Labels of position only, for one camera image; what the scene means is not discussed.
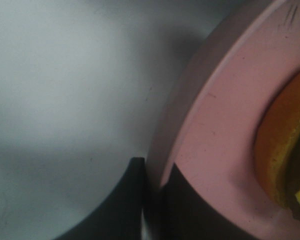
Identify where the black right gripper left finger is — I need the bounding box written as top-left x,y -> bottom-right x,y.
57,157 -> 145,240

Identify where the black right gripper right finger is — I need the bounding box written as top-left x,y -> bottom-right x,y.
143,165 -> 254,240

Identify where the pink round plate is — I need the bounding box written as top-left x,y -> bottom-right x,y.
146,0 -> 300,240

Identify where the toy burger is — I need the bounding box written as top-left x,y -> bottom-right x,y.
253,72 -> 300,221

